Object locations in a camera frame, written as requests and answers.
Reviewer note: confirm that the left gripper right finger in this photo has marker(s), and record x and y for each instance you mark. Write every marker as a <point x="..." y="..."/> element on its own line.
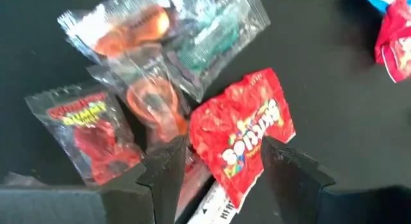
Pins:
<point x="295" y="185"/>

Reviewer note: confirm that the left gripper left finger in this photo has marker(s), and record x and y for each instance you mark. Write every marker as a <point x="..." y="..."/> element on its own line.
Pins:
<point x="160" y="185"/>

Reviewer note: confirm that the white blue Hershey's bar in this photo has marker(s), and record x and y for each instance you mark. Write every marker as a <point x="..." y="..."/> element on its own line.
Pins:
<point x="379" y="1"/>
<point x="212" y="209"/>

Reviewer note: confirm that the clear wrapper red gummy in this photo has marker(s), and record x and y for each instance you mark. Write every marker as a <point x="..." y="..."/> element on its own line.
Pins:
<point x="93" y="140"/>

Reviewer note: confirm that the red Skittles pack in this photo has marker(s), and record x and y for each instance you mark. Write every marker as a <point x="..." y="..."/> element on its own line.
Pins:
<point x="395" y="41"/>
<point x="237" y="127"/>

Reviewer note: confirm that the clear wrapper orange gummy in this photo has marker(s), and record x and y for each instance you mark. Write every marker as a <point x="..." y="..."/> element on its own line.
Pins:
<point x="135" y="28"/>
<point x="151" y="102"/>

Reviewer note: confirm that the clear wrapper teal gummy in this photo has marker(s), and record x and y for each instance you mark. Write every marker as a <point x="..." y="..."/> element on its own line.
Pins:
<point x="218" y="41"/>

